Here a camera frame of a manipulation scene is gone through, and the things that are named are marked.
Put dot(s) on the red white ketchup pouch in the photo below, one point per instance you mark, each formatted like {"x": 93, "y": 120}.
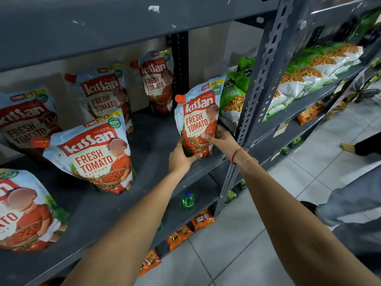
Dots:
{"x": 92, "y": 154}
{"x": 157, "y": 81}
{"x": 198, "y": 116}
{"x": 23, "y": 211}
{"x": 104, "y": 92}
{"x": 23, "y": 122}

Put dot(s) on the person's right hand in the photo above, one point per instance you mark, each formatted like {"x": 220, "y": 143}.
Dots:
{"x": 226, "y": 142}

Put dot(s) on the person's right forearm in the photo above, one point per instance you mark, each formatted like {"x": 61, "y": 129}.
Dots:
{"x": 291, "y": 223}

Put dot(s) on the orange snack packet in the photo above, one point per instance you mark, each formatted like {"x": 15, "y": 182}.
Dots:
{"x": 149, "y": 261}
{"x": 203, "y": 219}
{"x": 179, "y": 236}
{"x": 309, "y": 113}

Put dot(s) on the person's left hand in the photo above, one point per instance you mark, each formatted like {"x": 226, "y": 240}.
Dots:
{"x": 180, "y": 160}

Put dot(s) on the grey metal shelving rack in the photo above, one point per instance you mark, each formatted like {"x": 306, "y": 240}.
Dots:
{"x": 143, "y": 29}
{"x": 300, "y": 107}

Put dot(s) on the green bottle with blue cap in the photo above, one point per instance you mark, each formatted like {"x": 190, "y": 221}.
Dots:
{"x": 188, "y": 201}

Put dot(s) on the person's left forearm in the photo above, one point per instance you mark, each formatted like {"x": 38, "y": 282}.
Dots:
{"x": 131, "y": 232}

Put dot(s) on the person's left thumb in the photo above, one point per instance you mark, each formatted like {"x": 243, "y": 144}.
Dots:
{"x": 193, "y": 158}

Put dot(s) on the person's grey trousers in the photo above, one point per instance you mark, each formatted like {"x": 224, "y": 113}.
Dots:
{"x": 354, "y": 199}

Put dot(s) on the person's right thumb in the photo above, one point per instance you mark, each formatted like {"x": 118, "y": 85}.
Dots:
{"x": 209, "y": 137}

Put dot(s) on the person's black shoe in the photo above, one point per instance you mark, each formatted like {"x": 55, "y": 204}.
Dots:
{"x": 309, "y": 207}

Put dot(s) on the row of green white snack packets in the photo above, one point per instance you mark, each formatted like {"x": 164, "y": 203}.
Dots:
{"x": 312, "y": 66}

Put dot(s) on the small green snack packet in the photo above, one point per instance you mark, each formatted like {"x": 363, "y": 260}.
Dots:
{"x": 231, "y": 195}
{"x": 243, "y": 184}
{"x": 296, "y": 142}
{"x": 284, "y": 150}

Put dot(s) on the yellow shelf price label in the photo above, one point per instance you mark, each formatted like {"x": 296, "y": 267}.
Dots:
{"x": 280, "y": 129}

